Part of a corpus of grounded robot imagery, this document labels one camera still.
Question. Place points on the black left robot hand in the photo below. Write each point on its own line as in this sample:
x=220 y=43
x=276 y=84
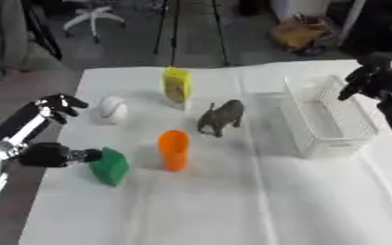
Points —
x=57 y=154

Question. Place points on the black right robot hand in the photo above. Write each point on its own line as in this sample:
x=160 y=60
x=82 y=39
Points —
x=375 y=79

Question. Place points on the yellow box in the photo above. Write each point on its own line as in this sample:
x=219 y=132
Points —
x=177 y=86

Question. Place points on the green block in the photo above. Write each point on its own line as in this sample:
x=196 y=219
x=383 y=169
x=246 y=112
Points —
x=111 y=167

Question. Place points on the white baseball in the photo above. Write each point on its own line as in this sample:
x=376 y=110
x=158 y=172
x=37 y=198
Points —
x=113 y=110

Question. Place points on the orange cup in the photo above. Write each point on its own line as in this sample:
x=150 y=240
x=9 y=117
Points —
x=174 y=150

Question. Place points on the person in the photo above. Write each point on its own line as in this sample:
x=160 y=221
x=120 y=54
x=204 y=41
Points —
x=7 y=35

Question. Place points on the white office chair base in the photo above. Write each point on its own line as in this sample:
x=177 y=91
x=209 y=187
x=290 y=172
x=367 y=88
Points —
x=93 y=16

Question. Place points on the grey toy elephant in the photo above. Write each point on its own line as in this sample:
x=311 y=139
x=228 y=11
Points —
x=223 y=116

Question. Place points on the black tripod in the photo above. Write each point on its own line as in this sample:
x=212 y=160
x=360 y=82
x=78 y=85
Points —
x=174 y=32

